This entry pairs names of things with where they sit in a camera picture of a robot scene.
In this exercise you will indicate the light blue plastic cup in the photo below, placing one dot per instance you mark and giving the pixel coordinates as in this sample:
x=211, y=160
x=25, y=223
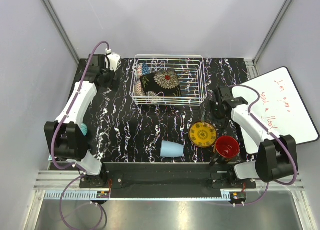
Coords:
x=171, y=149

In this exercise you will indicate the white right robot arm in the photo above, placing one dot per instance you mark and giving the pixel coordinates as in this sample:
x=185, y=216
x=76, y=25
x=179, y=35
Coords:
x=276, y=158

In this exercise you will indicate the beige patterned bowl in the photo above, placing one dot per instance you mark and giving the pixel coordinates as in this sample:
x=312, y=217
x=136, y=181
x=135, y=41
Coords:
x=138, y=89

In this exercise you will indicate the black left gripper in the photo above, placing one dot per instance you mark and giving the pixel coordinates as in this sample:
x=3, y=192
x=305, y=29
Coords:
x=108, y=84

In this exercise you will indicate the yellow patterned plate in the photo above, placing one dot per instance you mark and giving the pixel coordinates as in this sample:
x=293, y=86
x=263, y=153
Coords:
x=203, y=134

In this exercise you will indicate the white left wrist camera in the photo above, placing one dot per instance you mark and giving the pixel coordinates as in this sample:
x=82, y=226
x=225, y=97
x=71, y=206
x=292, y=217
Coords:
x=112, y=60

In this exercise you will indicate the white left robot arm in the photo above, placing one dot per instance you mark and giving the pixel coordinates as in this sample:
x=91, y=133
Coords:
x=84, y=92

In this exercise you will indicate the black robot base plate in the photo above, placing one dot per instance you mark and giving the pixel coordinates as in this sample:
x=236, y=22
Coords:
x=167, y=181

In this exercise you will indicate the white dry-erase board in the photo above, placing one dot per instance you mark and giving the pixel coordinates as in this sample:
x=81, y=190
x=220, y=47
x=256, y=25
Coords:
x=280, y=107

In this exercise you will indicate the black marble pattern mat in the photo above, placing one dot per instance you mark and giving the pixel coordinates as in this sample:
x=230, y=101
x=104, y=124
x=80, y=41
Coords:
x=121, y=131

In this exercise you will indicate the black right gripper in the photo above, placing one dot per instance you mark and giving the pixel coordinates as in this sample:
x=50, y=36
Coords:
x=222, y=122

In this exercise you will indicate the white wire dish rack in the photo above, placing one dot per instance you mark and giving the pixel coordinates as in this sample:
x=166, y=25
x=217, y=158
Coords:
x=191, y=73

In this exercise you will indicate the teal cat-ear headphones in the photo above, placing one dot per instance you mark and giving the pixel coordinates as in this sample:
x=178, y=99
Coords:
x=84, y=130

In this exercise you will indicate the red and black mug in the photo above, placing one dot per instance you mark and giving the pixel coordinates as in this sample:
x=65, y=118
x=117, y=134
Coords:
x=225, y=149

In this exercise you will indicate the blue patterned bowl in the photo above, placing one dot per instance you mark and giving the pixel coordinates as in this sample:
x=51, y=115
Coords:
x=142, y=70

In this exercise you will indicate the black floral square plate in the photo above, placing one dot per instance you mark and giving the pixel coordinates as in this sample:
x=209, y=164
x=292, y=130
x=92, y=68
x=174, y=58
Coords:
x=163, y=83

